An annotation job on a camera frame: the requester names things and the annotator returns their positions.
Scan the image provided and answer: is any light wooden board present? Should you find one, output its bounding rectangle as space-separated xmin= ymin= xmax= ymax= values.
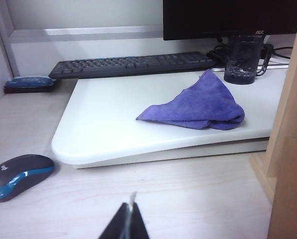
xmin=249 ymin=0 xmax=297 ymax=239

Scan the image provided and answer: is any white desk riser platform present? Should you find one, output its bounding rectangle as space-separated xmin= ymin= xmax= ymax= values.
xmin=51 ymin=68 xmax=289 ymax=171

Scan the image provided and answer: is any black computer monitor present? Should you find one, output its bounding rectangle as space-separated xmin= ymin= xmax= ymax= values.
xmin=162 ymin=0 xmax=297 ymax=41

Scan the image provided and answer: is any black computer keyboard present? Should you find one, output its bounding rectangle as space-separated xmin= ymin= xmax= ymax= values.
xmin=47 ymin=51 xmax=214 ymax=80

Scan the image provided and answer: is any grey framed partition panel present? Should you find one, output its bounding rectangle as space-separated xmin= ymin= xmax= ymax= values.
xmin=0 ymin=0 xmax=164 ymax=81

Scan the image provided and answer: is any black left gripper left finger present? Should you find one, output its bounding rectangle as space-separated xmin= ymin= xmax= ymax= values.
xmin=98 ymin=202 xmax=131 ymax=239

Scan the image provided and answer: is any purple microfibre cloth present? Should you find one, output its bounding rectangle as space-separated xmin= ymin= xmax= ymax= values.
xmin=136 ymin=69 xmax=246 ymax=131

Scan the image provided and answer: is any grey blue wireless mouse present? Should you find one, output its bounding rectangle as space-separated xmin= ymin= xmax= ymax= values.
xmin=0 ymin=154 xmax=56 ymax=203

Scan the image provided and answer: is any black cable bundle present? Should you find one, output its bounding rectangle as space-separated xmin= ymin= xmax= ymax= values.
xmin=206 ymin=37 xmax=295 ymax=70

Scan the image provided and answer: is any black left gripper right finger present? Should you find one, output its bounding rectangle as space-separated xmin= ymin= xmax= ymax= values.
xmin=128 ymin=202 xmax=149 ymax=239

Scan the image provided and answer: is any flat white device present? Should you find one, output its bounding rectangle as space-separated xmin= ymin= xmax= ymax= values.
xmin=266 ymin=63 xmax=290 ymax=70

